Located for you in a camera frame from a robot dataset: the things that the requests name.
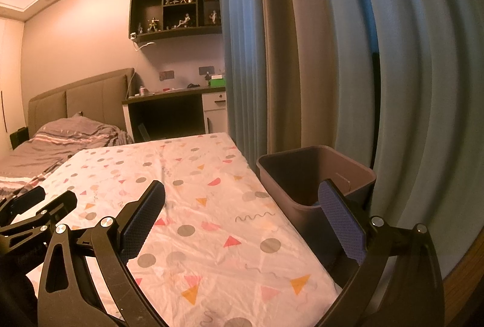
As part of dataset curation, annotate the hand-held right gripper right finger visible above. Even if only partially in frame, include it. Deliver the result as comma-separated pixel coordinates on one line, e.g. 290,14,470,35
314,179,446,327

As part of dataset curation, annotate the brown plastic bin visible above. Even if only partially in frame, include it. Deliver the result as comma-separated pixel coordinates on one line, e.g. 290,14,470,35
256,146,377,288

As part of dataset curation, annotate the bed with grey pillow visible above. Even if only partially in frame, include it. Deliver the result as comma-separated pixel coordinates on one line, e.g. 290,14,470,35
0,113,134,200

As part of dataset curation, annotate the brown curtain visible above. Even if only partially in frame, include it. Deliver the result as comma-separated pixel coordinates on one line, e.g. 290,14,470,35
260,0,342,162

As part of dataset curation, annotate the patterned tablecloth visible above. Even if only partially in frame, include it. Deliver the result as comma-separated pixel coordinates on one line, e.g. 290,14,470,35
0,132,340,327

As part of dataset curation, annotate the pale sheer curtain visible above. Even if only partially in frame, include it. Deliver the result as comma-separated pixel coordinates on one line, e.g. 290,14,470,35
306,0,484,276

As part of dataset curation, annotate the black bedside table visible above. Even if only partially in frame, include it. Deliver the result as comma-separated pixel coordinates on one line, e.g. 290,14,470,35
9,127,30,150

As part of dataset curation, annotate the beige padded headboard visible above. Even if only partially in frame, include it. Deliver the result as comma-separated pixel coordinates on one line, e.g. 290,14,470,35
28,68,136,140

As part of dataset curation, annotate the blue curtain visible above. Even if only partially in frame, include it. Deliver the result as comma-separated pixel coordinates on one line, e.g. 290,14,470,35
217,0,273,162

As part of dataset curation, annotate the white cable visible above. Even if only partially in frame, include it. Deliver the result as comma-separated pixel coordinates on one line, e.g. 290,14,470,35
129,33,156,97

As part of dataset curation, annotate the dark top desk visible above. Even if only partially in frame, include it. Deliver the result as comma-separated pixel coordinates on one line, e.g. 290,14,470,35
122,86,228,143

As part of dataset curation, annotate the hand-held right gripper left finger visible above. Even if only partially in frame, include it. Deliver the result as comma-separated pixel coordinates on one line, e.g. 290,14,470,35
37,180,168,327

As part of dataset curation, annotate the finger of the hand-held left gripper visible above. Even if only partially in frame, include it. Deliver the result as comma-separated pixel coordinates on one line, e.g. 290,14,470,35
0,191,78,237
0,186,46,218

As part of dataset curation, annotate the white wardrobe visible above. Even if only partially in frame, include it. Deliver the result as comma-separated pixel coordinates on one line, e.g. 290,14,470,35
0,18,25,162

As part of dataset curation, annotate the white drawer cabinet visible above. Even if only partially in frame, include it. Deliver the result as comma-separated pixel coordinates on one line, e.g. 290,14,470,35
201,91,228,135

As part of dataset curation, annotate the group of small figurines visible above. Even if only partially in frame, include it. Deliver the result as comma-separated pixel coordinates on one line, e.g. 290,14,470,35
137,0,222,33

